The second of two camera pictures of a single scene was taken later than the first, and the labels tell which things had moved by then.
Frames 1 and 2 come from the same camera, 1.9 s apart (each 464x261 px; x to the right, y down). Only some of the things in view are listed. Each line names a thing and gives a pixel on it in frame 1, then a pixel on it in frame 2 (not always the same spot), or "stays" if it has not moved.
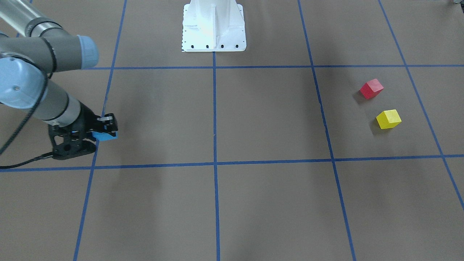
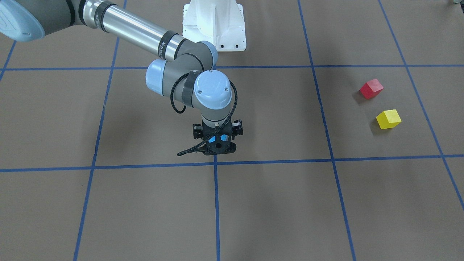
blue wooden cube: (103, 136) → (223, 137)
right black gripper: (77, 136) → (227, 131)
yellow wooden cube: (388, 119) stays
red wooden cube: (371, 89) stays
